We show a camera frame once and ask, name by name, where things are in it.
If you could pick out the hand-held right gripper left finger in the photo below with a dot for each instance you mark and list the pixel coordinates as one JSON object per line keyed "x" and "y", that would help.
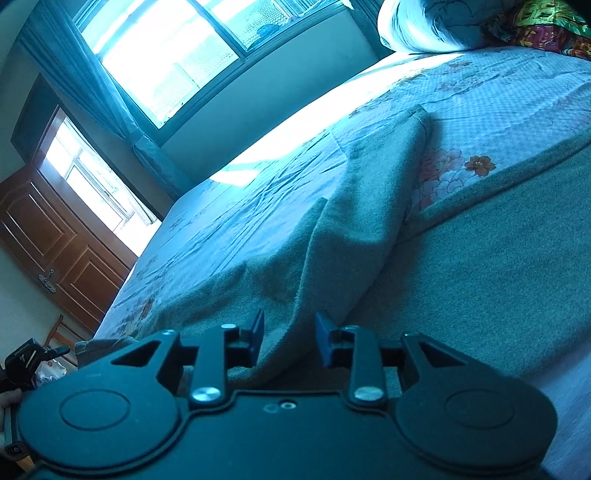
{"x": 256, "y": 337}

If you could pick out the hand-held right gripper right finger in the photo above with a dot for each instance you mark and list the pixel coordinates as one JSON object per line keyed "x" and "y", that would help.
{"x": 324, "y": 339}

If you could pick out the grey-green towel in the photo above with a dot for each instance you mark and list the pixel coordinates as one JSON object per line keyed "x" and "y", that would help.
{"x": 360, "y": 221}

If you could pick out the wooden chair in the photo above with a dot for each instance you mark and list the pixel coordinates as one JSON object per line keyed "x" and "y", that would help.
{"x": 57, "y": 330}

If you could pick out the brown wooden door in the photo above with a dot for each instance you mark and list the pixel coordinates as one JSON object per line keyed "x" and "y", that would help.
{"x": 51, "y": 230}

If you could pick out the floral blue bed sheet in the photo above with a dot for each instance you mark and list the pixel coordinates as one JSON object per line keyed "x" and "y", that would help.
{"x": 277, "y": 184}

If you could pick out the window above door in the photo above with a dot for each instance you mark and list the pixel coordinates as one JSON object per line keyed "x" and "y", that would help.
{"x": 87, "y": 175}

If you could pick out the teal curtain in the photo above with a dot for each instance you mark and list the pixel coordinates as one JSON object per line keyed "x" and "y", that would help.
{"x": 92, "y": 87}

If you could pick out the large window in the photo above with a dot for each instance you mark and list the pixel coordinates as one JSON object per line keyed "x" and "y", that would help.
{"x": 161, "y": 60}

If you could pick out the pale floral pillow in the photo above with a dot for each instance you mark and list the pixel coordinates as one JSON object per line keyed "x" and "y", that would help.
{"x": 429, "y": 27}

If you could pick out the colourful patterned cushion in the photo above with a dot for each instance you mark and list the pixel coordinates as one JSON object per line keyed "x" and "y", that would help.
{"x": 549, "y": 25}

